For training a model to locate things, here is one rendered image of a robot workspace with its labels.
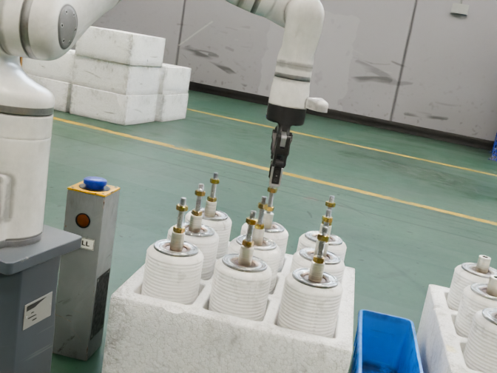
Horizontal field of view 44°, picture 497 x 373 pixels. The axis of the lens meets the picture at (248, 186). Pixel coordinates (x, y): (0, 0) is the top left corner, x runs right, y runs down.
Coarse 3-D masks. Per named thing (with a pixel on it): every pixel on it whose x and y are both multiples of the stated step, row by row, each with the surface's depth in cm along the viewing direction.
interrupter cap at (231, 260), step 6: (222, 258) 102; (228, 258) 103; (234, 258) 103; (252, 258) 105; (258, 258) 105; (228, 264) 100; (234, 264) 100; (252, 264) 103; (258, 264) 103; (264, 264) 103; (240, 270) 99; (246, 270) 99; (252, 270) 99; (258, 270) 100; (264, 270) 101
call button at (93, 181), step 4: (88, 176) 110; (92, 176) 110; (84, 180) 108; (88, 180) 107; (92, 180) 108; (96, 180) 108; (100, 180) 108; (104, 180) 109; (88, 184) 107; (92, 184) 107; (96, 184) 107; (100, 184) 107; (104, 184) 108; (92, 188) 108; (96, 188) 108; (100, 188) 108
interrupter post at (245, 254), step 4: (240, 248) 102; (244, 248) 101; (248, 248) 101; (252, 248) 101; (240, 252) 101; (244, 252) 101; (248, 252) 101; (252, 252) 102; (240, 256) 101; (244, 256) 101; (248, 256) 101; (240, 260) 102; (244, 260) 101; (248, 260) 101; (240, 264) 102; (244, 264) 101; (248, 264) 102
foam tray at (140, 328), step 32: (288, 256) 132; (128, 288) 103; (352, 288) 120; (128, 320) 100; (160, 320) 99; (192, 320) 98; (224, 320) 97; (352, 320) 105; (128, 352) 101; (160, 352) 100; (192, 352) 99; (224, 352) 98; (256, 352) 97; (288, 352) 96; (320, 352) 95
